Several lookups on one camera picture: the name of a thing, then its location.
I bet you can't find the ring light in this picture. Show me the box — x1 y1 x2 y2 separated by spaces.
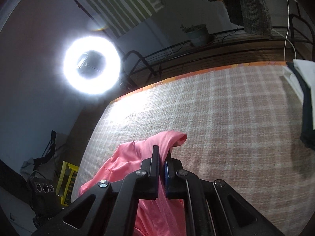
63 36 121 95

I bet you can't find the plaid beige bed blanket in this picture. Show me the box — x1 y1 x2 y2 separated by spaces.
72 62 314 235

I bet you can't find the green striped wall hanging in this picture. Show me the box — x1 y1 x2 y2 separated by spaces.
76 0 164 38

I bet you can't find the potted plant green pot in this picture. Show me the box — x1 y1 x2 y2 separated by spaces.
180 24 210 47

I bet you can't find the black camera box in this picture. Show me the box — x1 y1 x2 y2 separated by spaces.
27 177 58 218

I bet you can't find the pink t-shirt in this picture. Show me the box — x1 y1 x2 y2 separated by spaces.
78 130 188 236

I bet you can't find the white folded garment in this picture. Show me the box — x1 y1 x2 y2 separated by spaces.
283 59 314 129

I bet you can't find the yellow crate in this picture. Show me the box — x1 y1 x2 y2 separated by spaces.
55 161 79 206

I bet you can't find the white lamp cable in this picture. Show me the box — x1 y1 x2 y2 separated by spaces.
270 0 297 62

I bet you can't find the grey plaid hanging coat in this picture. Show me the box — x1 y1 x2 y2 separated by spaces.
239 0 272 36

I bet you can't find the black metal clothes rack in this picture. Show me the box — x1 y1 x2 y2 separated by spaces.
72 0 314 89

